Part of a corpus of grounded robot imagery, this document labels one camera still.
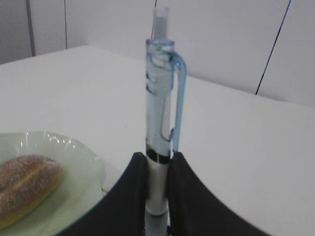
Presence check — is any grey pen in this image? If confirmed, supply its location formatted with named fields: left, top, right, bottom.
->
left=145, top=6, right=187, bottom=236

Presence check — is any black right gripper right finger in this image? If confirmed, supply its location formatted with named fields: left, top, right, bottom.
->
left=167, top=152, right=266, bottom=236

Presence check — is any green wavy glass bowl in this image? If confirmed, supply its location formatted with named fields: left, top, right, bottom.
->
left=0, top=131, right=104, bottom=236

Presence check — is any sugared bread roll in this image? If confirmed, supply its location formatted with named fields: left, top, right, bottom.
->
left=0, top=154, right=63, bottom=229

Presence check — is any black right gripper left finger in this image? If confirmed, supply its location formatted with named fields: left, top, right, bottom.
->
left=58, top=152, right=148, bottom=236

